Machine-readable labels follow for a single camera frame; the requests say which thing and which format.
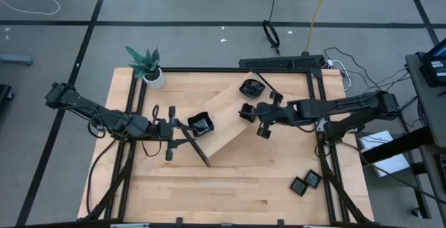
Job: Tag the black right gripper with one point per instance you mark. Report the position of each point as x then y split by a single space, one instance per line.
275 114

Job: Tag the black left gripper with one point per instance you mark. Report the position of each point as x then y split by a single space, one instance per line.
163 131

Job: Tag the black square mini plate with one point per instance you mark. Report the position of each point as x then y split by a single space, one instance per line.
245 117
313 179
299 186

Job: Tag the black wavy-edged mini plate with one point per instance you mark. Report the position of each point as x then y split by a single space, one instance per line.
252 88
202 125

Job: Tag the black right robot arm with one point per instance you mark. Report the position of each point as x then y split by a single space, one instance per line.
348 106

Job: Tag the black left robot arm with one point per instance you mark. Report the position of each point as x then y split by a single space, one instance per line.
83 104

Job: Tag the wooden shelf with black legs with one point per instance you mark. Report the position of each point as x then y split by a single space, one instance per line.
223 116

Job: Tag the green plant in white pot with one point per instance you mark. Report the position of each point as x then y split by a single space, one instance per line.
155 79

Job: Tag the black table clamp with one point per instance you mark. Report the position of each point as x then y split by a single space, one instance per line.
281 222
179 222

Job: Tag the white paper sheet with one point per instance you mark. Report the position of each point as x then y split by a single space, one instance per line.
395 167

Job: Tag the gray side table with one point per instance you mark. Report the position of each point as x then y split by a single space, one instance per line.
432 116

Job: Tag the black caster base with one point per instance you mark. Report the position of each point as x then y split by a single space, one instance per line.
5 93

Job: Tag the gray furniture foot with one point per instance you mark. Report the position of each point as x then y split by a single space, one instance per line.
15 59

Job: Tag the black device with screen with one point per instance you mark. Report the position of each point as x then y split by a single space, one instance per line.
435 69

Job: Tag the black side table frame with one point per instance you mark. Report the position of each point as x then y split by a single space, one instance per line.
393 148

